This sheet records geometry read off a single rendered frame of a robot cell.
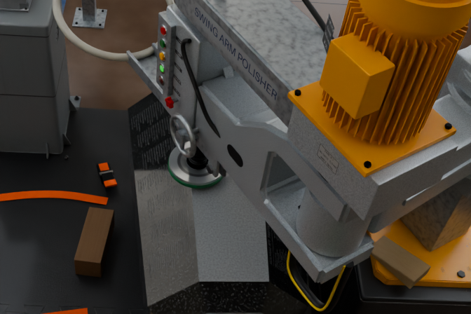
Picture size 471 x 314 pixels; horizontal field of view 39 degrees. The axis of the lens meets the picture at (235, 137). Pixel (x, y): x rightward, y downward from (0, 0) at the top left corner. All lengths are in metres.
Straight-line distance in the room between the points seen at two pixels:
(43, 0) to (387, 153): 2.12
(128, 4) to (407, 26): 3.52
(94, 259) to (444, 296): 1.50
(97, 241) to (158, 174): 0.62
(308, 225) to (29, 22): 1.76
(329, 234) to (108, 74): 2.58
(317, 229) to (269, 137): 0.27
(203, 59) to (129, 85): 2.08
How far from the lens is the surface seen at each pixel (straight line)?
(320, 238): 1.80
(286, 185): 1.97
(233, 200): 2.47
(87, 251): 3.13
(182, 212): 2.46
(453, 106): 2.06
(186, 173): 2.47
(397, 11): 1.28
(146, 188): 2.68
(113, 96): 3.98
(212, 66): 2.03
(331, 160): 1.54
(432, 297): 2.50
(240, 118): 1.92
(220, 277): 2.27
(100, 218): 3.23
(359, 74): 1.30
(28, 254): 3.30
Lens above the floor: 2.73
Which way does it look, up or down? 46 degrees down
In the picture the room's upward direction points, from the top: 9 degrees clockwise
